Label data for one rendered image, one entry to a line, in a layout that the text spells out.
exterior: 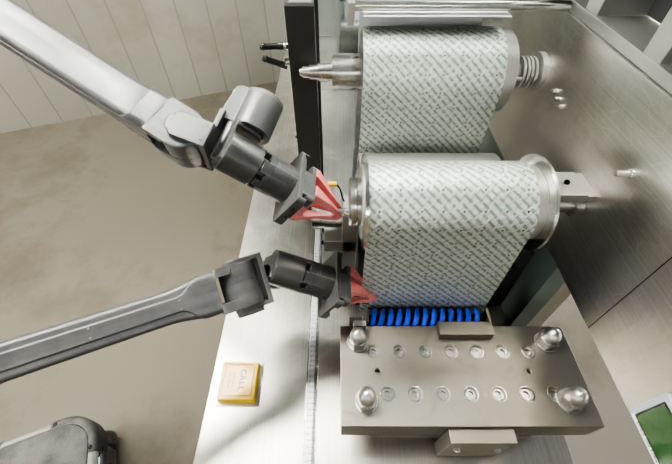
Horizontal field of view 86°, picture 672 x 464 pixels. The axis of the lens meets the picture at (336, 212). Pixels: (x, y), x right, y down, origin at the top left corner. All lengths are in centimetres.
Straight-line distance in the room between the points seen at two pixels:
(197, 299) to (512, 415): 51
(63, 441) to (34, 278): 107
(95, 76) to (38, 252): 212
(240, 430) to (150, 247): 167
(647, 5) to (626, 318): 44
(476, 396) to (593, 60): 54
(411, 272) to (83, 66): 55
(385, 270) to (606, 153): 35
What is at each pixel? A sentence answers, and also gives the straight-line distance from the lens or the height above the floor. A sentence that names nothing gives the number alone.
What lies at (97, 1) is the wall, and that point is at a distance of 329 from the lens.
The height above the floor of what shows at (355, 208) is 127.
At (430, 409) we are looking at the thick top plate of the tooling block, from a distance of 65.
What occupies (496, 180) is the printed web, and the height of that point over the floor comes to 131.
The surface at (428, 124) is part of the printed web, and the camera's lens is 70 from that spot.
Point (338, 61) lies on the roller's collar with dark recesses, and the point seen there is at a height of 136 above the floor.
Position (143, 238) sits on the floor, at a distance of 238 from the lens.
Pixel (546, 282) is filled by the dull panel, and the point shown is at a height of 109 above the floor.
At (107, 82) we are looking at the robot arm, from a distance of 57.
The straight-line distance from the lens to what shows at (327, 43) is 147.
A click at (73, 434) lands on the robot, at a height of 24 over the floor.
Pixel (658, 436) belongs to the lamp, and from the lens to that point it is 60.
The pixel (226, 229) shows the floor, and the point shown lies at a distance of 224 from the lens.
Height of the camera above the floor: 165
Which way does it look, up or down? 48 degrees down
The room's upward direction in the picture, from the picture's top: straight up
